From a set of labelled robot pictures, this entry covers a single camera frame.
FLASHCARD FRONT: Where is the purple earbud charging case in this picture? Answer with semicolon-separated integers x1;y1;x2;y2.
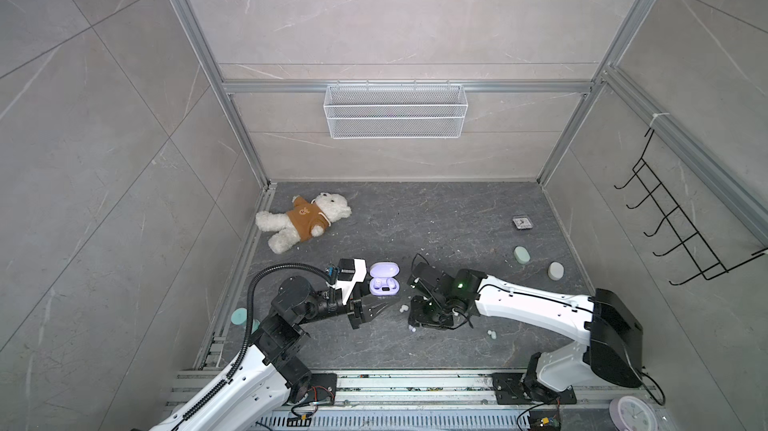
369;262;400;296

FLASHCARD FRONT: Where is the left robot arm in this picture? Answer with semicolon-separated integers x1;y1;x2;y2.
154;259;398;430

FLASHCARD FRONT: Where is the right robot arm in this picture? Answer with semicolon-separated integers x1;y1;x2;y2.
408;255;666;406

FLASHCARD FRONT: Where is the green earbud charging case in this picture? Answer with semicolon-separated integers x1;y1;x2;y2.
513;246;531;265

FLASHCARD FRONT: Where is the white earbud charging case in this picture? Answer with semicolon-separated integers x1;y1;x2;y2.
547;261;565;281

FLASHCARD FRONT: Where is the white teddy bear brown shirt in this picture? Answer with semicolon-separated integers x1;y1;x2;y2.
255;192;352;254

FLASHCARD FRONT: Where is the teal round disc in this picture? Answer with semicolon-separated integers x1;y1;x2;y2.
230;307;260;331

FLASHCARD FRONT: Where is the small black square box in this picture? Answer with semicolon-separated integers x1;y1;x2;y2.
512;216;533;231

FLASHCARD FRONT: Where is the pink round alarm clock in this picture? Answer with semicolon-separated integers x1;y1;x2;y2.
609;396;659;431

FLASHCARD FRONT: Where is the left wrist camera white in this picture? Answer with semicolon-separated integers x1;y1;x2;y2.
332;258;367;305

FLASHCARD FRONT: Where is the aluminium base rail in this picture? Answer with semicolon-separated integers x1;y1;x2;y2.
164;368;661;431

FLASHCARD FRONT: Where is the white wire mesh basket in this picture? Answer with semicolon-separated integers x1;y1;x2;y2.
323;84;469;140

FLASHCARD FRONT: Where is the black wall hook rack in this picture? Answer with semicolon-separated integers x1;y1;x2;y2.
613;129;767;287

